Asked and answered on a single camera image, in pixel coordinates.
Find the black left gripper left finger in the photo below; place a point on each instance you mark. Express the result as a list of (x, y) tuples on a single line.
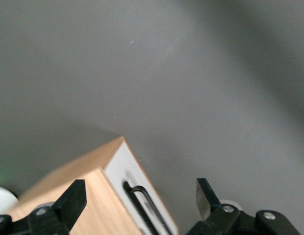
[(73, 198)]

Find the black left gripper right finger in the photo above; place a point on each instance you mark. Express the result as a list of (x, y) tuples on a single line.
[(207, 195)]

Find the light wooden drawer cabinet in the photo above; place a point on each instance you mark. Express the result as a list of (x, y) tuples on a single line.
[(103, 195)]

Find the white-fronted wooden drawer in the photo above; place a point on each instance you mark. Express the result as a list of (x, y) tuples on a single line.
[(132, 166)]

